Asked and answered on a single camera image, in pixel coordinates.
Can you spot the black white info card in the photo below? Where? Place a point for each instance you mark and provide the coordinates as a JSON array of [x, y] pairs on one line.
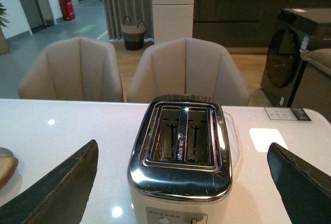
[[287, 114]]

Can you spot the grey curtain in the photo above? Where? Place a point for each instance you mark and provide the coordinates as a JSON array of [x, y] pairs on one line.
[[116, 10]]

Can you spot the white chrome two-slot toaster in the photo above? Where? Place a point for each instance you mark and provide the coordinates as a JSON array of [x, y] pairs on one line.
[[180, 169]]

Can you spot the red fire cabinet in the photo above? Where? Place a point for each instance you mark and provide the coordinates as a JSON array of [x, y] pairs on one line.
[[67, 10]]

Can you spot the dark kitchen counter cabinet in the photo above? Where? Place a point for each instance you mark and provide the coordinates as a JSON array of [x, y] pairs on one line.
[[242, 24]]

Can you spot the beige chair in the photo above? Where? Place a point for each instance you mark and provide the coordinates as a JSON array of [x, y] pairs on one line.
[[77, 69], [188, 66]]

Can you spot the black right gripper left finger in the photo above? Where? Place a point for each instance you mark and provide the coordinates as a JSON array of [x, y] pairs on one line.
[[61, 196]]

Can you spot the beige chair right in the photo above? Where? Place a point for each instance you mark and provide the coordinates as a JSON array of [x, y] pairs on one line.
[[188, 66]]

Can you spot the white tall cabinet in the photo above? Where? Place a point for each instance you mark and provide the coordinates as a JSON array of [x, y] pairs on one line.
[[172, 19]]

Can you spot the woven laundry basket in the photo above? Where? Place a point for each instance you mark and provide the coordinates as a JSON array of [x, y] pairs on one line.
[[133, 33]]

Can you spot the beige chair left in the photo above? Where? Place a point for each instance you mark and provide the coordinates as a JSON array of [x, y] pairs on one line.
[[77, 69]]

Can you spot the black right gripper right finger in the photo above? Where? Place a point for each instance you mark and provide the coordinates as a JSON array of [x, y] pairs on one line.
[[304, 189]]

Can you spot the dark washing machine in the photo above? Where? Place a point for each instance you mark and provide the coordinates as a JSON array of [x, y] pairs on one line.
[[297, 31]]

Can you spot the brown bread slice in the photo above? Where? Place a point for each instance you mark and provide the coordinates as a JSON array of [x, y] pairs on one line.
[[8, 166]]

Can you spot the beige cushion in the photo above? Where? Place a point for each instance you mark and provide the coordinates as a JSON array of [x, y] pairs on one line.
[[318, 59]]

